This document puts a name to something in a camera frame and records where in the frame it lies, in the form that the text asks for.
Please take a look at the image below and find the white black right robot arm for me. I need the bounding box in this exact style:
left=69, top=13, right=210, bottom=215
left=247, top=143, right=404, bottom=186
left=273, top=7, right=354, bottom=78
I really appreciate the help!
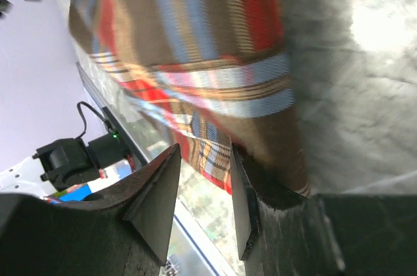
left=1, top=145, right=416, bottom=275

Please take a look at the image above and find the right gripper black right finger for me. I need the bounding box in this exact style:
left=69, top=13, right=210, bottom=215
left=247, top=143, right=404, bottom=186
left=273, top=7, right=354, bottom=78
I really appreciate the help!
left=231, top=146, right=416, bottom=275

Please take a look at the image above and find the aluminium mounting rail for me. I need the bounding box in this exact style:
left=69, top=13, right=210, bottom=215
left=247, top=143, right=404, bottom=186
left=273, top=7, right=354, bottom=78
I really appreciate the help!
left=78, top=68, right=245, bottom=275

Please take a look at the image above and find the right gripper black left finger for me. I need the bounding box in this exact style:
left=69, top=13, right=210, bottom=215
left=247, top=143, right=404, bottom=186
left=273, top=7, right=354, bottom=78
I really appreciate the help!
left=0, top=143, right=182, bottom=276

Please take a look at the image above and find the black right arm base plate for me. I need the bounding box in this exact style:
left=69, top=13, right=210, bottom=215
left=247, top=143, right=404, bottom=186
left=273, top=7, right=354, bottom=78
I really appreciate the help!
left=87, top=107, right=149, bottom=172

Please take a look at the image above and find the red plaid long sleeve shirt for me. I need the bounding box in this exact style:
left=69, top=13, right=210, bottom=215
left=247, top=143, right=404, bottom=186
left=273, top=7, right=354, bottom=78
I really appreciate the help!
left=68, top=0, right=309, bottom=196

